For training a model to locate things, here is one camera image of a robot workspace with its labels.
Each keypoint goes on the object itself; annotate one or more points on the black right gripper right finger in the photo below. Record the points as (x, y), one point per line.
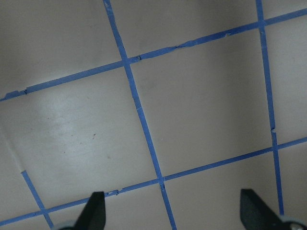
(256, 215)

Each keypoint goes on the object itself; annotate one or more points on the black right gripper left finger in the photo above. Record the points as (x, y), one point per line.
(93, 216)

